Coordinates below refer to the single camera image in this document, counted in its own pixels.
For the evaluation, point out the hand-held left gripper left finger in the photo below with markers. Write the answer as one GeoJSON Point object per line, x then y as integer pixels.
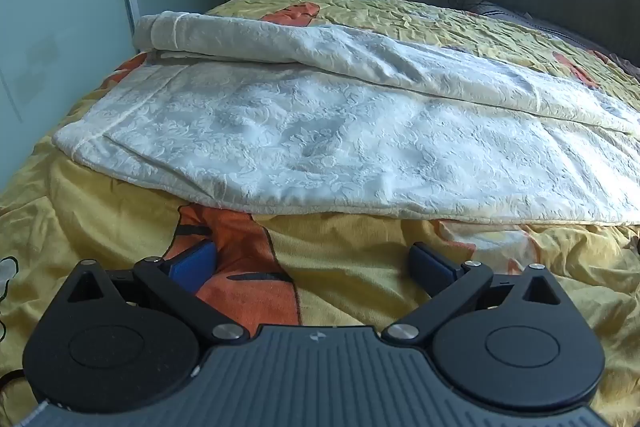
{"type": "Point", "coordinates": [192, 264]}

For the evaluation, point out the glass sliding wardrobe door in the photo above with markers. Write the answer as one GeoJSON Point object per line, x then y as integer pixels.
{"type": "Point", "coordinates": [60, 32]}

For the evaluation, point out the yellow printed bedspread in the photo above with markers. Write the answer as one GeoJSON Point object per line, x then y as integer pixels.
{"type": "Point", "coordinates": [350, 267]}

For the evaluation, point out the white textured pants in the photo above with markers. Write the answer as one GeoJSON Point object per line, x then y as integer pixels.
{"type": "Point", "coordinates": [320, 142]}

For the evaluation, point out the dark patterned pillow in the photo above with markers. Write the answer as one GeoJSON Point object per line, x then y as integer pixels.
{"type": "Point", "coordinates": [500, 13]}

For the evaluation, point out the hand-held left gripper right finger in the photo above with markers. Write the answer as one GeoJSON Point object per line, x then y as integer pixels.
{"type": "Point", "coordinates": [432, 268]}

